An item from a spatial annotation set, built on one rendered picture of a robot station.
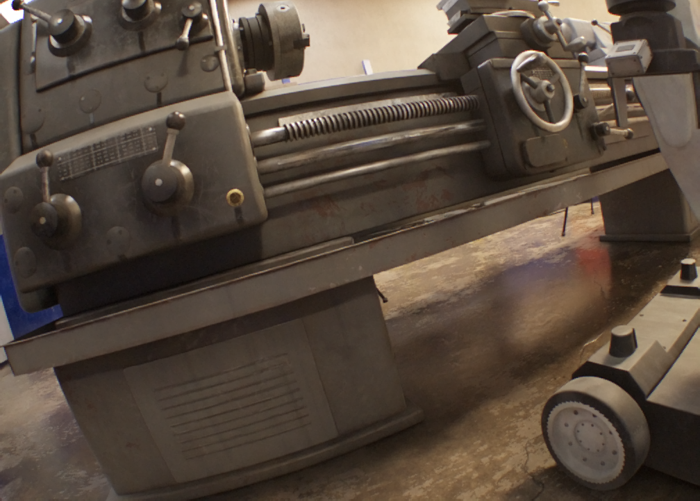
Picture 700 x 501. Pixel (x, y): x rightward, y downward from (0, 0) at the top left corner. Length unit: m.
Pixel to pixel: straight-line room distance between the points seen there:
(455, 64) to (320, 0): 4.14
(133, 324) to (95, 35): 0.65
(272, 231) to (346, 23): 4.33
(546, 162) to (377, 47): 4.16
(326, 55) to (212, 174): 4.09
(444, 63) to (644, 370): 0.84
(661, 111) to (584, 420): 0.47
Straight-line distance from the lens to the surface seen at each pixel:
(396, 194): 0.92
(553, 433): 0.70
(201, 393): 0.83
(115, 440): 0.93
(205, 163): 0.68
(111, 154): 0.72
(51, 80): 0.98
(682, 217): 2.08
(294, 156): 0.77
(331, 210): 0.86
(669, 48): 0.46
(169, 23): 0.94
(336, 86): 0.91
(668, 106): 0.61
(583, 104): 1.10
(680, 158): 0.63
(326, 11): 5.03
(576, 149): 1.10
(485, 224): 0.83
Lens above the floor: 0.53
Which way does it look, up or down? 5 degrees down
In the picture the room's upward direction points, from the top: 15 degrees counter-clockwise
